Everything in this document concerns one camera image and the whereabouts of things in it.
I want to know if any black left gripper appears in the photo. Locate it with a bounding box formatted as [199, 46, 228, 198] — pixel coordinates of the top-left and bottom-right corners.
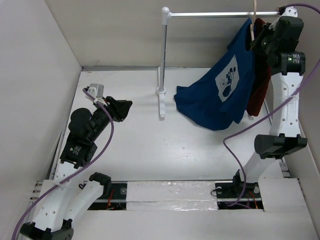
[88, 96, 132, 142]

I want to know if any wooden hanger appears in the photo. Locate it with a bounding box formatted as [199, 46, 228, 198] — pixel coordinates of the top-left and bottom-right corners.
[250, 0, 257, 42]

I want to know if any blue printed t-shirt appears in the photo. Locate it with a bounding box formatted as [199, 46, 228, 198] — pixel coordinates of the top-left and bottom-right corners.
[174, 18, 255, 131]

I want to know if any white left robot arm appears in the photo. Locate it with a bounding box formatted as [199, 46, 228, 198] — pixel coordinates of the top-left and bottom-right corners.
[19, 96, 133, 240]

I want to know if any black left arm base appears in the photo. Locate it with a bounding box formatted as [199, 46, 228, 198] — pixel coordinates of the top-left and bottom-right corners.
[88, 181, 128, 211]

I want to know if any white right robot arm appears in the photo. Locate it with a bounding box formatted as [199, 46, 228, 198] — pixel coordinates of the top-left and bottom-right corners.
[231, 16, 308, 197]

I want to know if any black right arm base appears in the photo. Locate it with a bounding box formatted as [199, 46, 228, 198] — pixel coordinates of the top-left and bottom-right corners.
[210, 170, 264, 210]

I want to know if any dark red t-shirt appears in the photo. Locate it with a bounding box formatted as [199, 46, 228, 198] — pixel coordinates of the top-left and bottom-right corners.
[246, 17, 273, 117]

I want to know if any white clothes rack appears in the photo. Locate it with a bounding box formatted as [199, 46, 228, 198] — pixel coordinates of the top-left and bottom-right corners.
[156, 4, 279, 120]

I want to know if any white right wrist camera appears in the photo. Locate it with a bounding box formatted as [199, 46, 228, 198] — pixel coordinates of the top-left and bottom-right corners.
[278, 6, 298, 18]

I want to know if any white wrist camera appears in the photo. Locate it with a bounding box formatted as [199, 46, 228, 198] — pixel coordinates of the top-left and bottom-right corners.
[278, 6, 298, 18]
[85, 83, 104, 99]

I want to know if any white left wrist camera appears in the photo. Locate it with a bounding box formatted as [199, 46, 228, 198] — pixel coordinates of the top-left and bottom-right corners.
[85, 83, 104, 99]

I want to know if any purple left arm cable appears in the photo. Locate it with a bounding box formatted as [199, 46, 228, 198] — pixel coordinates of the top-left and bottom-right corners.
[11, 87, 115, 240]

